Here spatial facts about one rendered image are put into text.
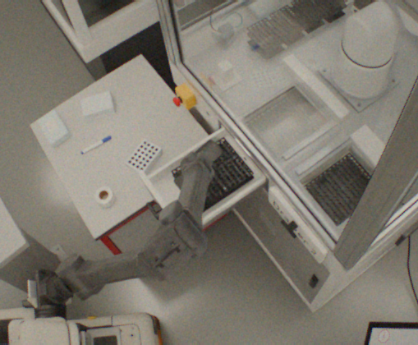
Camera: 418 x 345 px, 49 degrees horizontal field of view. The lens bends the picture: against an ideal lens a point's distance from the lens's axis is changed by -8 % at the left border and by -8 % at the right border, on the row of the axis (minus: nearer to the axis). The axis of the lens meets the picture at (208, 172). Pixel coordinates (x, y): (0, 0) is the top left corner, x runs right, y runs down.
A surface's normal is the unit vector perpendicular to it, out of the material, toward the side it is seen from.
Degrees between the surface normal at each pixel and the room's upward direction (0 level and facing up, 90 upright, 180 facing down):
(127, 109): 0
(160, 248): 37
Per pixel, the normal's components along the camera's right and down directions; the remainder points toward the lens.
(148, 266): -0.47, 0.57
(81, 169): -0.08, -0.43
